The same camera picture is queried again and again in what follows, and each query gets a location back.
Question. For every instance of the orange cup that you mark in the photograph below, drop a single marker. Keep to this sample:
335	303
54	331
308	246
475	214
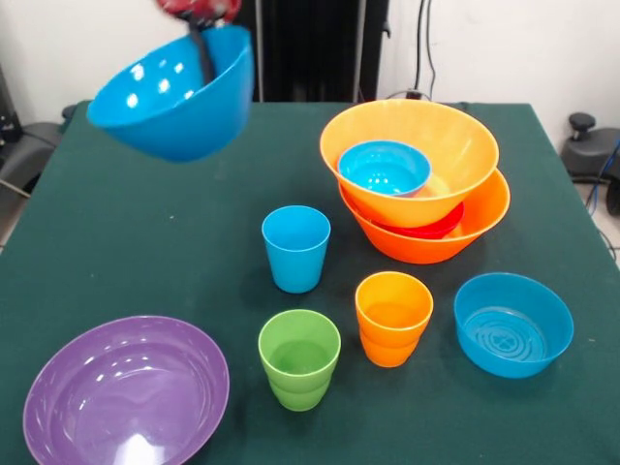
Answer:
392	339

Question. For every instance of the blue cup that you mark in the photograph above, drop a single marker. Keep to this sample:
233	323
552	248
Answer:
295	261

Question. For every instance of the large orange bowl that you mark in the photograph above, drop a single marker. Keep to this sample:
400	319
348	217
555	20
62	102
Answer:
416	252
460	145

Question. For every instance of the green cup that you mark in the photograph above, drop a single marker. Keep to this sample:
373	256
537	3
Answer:
299	382

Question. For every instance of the blue ribbed-bottom bowl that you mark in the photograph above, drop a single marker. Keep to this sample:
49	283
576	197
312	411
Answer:
513	334

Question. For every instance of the large blue bowl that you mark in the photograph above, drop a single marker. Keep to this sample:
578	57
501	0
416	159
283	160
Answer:
194	131

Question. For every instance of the small cyan bowl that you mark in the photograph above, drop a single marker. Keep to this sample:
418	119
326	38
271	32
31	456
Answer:
382	169

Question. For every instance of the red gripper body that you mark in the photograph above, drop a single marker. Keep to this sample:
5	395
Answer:
198	7

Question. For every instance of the large purple bowl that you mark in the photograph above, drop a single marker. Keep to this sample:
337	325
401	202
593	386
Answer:
126	392

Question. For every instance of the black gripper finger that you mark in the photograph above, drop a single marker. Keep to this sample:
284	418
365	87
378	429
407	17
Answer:
206	60
215	24

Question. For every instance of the dark green tablecloth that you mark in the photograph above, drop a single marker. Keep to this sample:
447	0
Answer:
194	194

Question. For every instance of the black pedestal foot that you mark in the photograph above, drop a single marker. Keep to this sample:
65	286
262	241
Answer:
591	155
29	145

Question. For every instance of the small magenta bowl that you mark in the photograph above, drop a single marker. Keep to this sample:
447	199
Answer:
436	227

